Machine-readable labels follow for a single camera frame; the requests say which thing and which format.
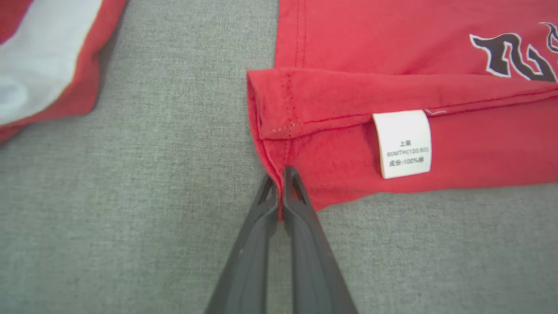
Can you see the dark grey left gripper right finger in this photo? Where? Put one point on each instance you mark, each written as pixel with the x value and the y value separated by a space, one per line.
pixel 314 283

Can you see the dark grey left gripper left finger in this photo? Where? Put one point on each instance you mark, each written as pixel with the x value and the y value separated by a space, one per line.
pixel 244 283

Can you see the red white basketball jersey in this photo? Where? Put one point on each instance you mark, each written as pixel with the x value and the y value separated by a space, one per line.
pixel 348 43

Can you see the red white basketball shorts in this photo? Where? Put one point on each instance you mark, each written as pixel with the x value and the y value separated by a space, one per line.
pixel 39 56

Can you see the grey fabric sofa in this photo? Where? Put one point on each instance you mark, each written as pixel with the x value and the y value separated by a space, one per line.
pixel 130 218

